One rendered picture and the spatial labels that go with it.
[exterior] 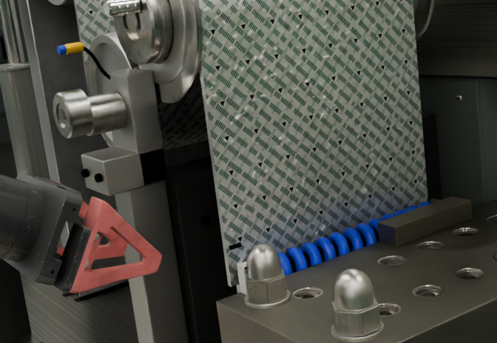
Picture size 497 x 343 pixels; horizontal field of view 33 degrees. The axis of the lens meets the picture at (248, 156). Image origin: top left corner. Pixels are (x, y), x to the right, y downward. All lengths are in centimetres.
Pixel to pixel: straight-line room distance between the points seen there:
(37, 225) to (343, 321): 22
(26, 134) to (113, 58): 60
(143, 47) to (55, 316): 45
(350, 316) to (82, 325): 50
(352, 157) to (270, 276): 18
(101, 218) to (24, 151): 83
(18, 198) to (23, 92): 81
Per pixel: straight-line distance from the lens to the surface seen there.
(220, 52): 69
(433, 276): 68
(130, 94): 74
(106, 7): 70
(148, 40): 70
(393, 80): 81
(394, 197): 83
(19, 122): 142
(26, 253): 62
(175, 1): 69
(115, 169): 74
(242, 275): 68
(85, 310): 106
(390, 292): 66
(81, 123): 73
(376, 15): 79
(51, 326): 104
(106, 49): 86
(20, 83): 141
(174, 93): 72
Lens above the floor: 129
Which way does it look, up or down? 13 degrees down
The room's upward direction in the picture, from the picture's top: 7 degrees counter-clockwise
